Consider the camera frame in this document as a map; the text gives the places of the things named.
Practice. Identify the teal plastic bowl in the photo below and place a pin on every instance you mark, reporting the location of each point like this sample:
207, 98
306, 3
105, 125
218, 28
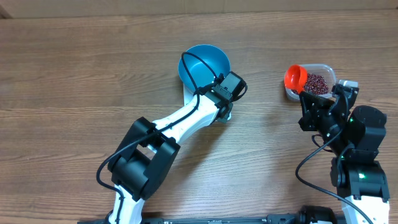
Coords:
213, 56

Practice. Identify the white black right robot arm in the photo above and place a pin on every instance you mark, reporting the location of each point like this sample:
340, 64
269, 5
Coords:
354, 135

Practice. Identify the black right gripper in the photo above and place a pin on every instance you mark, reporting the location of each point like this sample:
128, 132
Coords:
313, 116

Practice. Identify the red adzuki beans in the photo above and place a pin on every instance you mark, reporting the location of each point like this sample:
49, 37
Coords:
316, 84

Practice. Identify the red scoop blue handle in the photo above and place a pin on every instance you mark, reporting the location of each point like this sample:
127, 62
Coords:
295, 78

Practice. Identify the white digital kitchen scale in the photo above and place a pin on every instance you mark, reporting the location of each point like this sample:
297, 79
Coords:
188, 96

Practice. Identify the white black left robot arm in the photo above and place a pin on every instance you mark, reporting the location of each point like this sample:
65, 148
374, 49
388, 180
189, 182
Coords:
148, 150

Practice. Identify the clear plastic container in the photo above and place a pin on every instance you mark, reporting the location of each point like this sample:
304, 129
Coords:
318, 69

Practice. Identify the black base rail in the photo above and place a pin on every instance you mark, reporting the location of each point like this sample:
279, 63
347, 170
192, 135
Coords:
307, 214

